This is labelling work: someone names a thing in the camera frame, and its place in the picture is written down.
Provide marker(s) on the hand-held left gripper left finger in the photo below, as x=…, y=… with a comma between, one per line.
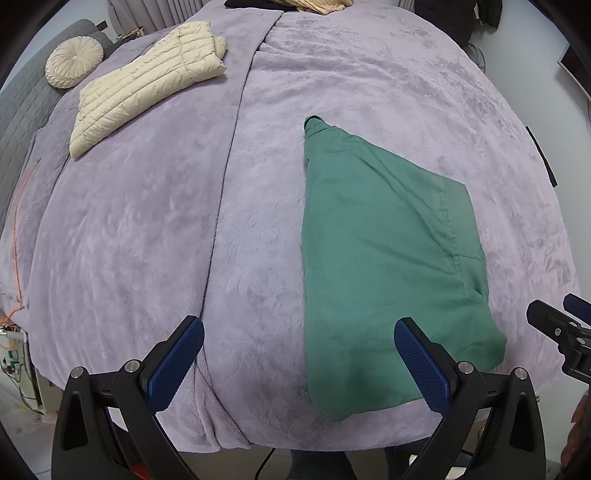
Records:
x=178, y=364

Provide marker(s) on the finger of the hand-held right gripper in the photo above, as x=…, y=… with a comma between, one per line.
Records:
x=579, y=305
x=545, y=316

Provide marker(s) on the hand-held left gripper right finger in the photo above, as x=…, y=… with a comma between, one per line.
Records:
x=422, y=369

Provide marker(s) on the green work jacket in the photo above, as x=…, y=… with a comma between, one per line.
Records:
x=383, y=258

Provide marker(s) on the person's right hand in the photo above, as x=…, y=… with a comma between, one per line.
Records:
x=577, y=434

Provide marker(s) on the purple fleece blanket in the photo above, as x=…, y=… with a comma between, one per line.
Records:
x=138, y=230

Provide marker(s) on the white power strip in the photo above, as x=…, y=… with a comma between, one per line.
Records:
x=11, y=360

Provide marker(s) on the standing fan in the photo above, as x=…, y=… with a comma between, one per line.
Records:
x=478, y=57

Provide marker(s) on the cream down jacket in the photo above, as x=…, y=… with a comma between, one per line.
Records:
x=138, y=87

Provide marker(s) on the black coat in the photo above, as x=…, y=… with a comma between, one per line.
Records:
x=443, y=16

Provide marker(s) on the round cream cushion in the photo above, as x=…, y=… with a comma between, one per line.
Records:
x=74, y=62

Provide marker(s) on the pale pleated curtain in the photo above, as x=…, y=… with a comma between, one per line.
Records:
x=152, y=11

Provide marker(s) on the wall-mounted flat television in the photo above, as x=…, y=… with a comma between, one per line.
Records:
x=579, y=64

